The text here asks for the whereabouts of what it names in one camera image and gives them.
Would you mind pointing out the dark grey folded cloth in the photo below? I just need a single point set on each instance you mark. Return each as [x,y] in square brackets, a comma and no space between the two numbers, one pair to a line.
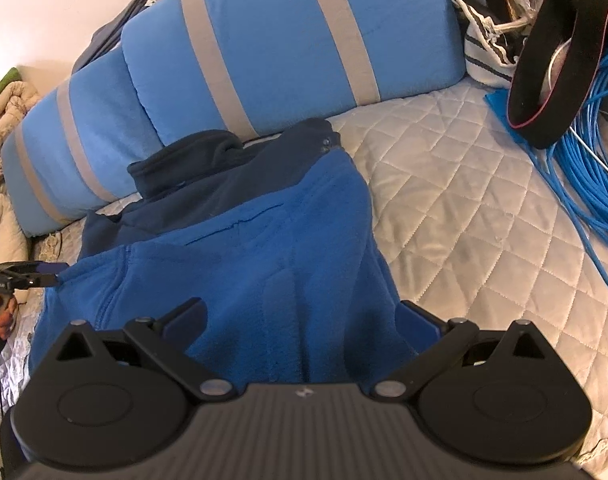
[104,40]

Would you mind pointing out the blue fleece jacket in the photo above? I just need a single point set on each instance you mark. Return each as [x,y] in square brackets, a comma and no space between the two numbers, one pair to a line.
[259,250]

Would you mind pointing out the blue striped pillow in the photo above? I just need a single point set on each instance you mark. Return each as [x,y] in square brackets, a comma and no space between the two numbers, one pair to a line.
[104,125]
[284,35]

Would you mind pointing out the white quilted bedspread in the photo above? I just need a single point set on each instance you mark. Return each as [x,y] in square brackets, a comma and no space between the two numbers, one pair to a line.
[459,200]

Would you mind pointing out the person's left hand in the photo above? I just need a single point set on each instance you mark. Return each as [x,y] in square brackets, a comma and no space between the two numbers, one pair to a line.
[4,316]

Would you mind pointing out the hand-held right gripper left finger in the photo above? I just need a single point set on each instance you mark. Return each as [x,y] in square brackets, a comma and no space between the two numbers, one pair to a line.
[184,321]

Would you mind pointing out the beige quilted blanket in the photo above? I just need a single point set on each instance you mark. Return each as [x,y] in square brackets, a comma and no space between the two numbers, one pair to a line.
[14,110]

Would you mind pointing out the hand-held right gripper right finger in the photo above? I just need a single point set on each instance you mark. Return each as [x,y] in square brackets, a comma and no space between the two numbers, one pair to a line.
[419,322]

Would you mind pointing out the blue plastic sheet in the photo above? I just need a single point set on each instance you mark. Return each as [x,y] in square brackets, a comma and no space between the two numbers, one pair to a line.
[499,107]

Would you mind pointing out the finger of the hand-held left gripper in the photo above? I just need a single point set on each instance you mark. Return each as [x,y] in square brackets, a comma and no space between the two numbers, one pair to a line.
[51,276]

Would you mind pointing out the black bag with pink trim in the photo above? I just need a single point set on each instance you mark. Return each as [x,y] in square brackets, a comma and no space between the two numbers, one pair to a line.
[549,85]

